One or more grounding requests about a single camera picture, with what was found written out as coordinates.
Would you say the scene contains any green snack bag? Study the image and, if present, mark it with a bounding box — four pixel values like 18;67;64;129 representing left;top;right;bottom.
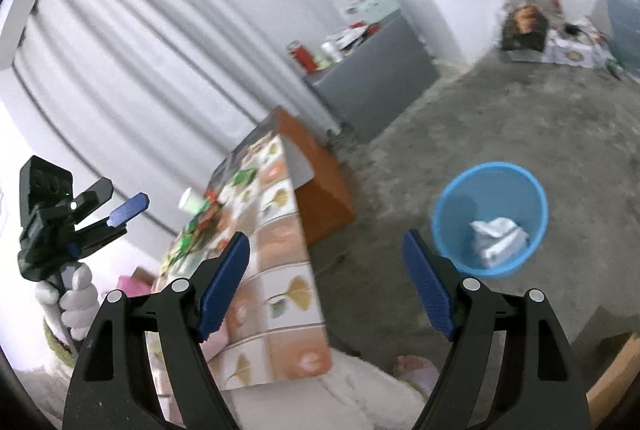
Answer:
163;200;222;266

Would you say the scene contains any white paper trash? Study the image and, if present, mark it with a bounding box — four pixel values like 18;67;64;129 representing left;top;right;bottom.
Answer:
471;218;528;268

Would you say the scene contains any white gloved left hand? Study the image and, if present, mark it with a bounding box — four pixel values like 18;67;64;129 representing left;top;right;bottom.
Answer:
35;263;100;346

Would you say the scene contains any pink plastic bag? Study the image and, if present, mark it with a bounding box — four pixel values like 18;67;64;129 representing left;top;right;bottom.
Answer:
117;276;152;298

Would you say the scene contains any white paper cup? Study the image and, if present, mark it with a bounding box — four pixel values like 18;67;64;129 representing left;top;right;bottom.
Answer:
178;187;206;216

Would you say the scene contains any patterned tablecloth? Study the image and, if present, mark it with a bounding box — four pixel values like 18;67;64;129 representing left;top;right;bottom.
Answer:
152;132;332;394

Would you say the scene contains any small green candy packet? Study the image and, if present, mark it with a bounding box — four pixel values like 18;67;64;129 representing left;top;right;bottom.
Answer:
231;168;258;186

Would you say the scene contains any dark printed box behind table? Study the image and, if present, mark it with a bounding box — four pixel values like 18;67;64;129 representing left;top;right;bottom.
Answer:
207;112;278;192

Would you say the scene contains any blue plastic waste basket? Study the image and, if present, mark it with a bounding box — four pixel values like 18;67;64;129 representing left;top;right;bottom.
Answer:
431;161;549;278

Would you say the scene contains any grey curtain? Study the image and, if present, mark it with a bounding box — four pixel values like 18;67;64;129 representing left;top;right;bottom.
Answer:
10;0;346;242

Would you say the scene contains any white fleece blanket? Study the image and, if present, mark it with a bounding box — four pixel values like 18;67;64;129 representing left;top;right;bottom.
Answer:
222;350;439;429

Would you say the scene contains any red thermos bottle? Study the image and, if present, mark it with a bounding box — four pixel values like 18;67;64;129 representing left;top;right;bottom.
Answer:
288;41;318;75

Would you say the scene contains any grey cabinet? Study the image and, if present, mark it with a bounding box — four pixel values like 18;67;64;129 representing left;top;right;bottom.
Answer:
305;12;440;143

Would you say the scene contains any mint green organizer basket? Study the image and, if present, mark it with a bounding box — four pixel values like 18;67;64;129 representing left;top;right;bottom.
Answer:
359;0;400;23

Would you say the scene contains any dark snack box on floor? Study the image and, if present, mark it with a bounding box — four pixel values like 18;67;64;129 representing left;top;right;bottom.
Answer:
501;5;549;53

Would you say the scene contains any blue water jug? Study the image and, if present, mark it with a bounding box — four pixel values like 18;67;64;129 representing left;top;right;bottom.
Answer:
605;0;640;78

